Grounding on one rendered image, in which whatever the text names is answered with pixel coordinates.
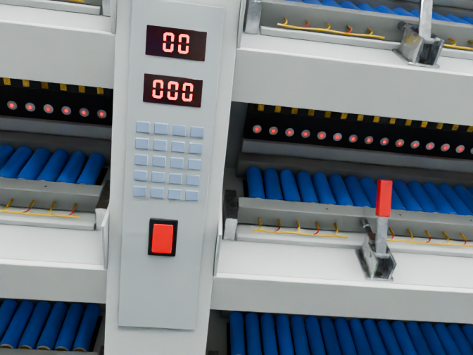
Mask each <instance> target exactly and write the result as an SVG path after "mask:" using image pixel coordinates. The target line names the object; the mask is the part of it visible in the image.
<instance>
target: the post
mask: <svg viewBox="0 0 473 355"><path fill-rule="evenodd" d="M166 1H177V2H183V3H189V4H200V5H206V6H217V7H223V8H225V17H224V25H223V33H222V48H221V55H220V70H219V78H218V86H217V100H216V108H215V123H214V130H213V145H212V153H211V161H210V175H209V183H208V198H207V206H206V220H205V228H204V236H203V251H202V259H201V273H200V281H199V289H198V303H197V311H196V326H195V330H188V329H173V328H145V327H131V326H118V307H119V291H120V259H121V242H122V210H123V194H124V177H125V145H126V129H127V97H128V80H129V64H130V32H131V15H132V0H117V5H116V26H115V65H114V85H113V124H112V145H111V184H110V205H109V225H108V265H107V285H106V324H105V344H104V355H205V354H206V341H207V334H208V320H209V313H210V300H211V292H212V285H213V272H214V265H215V251H216V244H217V231H218V223H219V216H220V203H221V196H222V182H223V175H224V168H225V154H226V147H227V134H228V127H229V113H230V106H231V99H232V85H233V78H234V64H235V58H236V50H237V37H238V29H239V16H240V9H241V0H166Z"/></svg>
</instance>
